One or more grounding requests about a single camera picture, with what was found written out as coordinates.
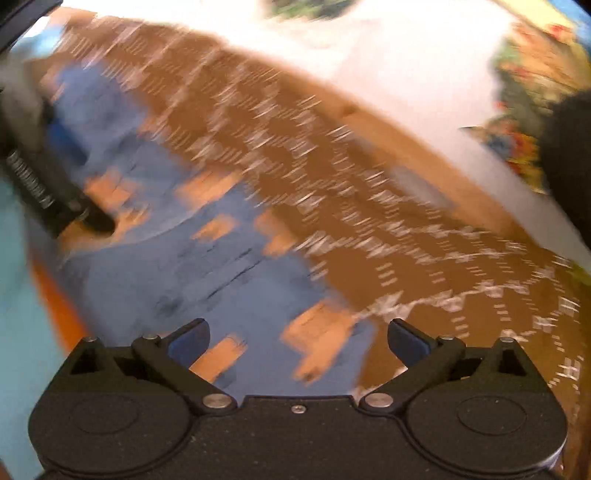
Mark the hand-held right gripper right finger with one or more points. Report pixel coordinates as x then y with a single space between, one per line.
407 344

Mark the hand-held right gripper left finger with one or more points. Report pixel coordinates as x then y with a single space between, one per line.
190 342

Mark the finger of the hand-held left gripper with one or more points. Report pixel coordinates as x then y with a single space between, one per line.
97 220

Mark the blue pants with orange print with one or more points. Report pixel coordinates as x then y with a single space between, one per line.
207 277

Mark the colourful striped bed sheet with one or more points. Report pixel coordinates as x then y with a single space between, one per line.
23 323

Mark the brown patterned blanket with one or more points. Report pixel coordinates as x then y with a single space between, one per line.
369 221

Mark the dark cloth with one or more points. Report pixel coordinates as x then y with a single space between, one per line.
568 147

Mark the orange flower wall poster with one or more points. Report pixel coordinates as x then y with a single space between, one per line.
521 115

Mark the cartoon figure wall poster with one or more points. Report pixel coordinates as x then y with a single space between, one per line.
304 7

